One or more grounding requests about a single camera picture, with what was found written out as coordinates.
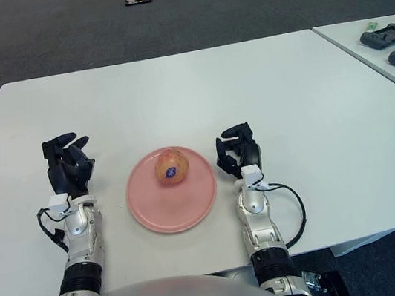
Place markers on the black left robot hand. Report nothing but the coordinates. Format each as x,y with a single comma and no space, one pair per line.
65,176

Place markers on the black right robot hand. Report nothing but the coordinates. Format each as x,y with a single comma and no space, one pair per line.
250,151

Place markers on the red yellow apple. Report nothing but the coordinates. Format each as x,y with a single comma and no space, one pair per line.
172,167

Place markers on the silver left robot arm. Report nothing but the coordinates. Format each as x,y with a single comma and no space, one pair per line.
82,249

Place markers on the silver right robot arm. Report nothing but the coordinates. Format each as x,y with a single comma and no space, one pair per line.
261,228

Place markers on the pink round plate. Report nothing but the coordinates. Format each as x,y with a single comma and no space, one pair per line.
177,211

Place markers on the black stand base with caster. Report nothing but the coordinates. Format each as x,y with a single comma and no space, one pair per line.
332,288

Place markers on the small green packet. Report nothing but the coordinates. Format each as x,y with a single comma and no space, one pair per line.
372,26

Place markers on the dark flat packet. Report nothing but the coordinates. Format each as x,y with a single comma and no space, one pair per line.
138,0

